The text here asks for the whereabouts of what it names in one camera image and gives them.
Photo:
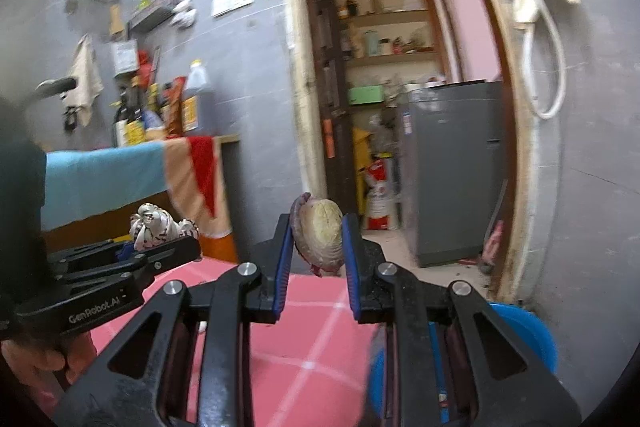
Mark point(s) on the pink checked tablecloth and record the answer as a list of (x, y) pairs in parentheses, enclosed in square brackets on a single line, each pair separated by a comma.
[(309, 369)]

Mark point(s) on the pink slipper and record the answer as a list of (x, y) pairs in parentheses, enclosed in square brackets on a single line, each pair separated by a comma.
[(487, 260)]

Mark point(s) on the multicolour hanging cloth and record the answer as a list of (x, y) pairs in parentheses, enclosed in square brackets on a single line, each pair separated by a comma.
[(90, 196)]

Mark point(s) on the grey washing machine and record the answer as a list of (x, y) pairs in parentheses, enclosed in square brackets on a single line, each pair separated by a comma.
[(451, 163)]

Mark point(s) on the dark sauce bottle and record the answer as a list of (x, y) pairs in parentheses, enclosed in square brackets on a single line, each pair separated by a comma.
[(135, 133)]

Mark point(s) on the beige hanging towel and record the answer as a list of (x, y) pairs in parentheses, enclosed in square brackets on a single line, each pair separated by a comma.
[(84, 69)]

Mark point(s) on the blue plastic bin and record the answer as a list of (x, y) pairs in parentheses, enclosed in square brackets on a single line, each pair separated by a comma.
[(529, 329)]

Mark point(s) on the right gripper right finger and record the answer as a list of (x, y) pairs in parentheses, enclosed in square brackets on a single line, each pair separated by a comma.
[(436, 370)]

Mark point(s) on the potato peel piece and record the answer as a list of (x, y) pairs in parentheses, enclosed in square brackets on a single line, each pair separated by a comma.
[(317, 232)]

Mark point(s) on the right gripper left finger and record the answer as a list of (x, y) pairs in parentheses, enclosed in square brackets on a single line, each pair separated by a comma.
[(142, 377)]

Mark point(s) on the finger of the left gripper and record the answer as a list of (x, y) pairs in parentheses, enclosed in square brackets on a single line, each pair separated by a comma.
[(150, 259), (109, 251)]

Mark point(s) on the wooden pantry shelf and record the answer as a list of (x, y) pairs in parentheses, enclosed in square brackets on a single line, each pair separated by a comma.
[(391, 41)]

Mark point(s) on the silver foil wrapper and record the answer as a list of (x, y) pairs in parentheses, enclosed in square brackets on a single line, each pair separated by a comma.
[(152, 226)]

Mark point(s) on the operator left hand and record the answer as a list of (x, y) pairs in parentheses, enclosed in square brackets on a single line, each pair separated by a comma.
[(34, 365)]

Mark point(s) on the large oil jug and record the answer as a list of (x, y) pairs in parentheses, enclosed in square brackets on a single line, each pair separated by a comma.
[(198, 101)]

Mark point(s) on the green box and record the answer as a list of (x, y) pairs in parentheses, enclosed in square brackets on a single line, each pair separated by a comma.
[(366, 95)]

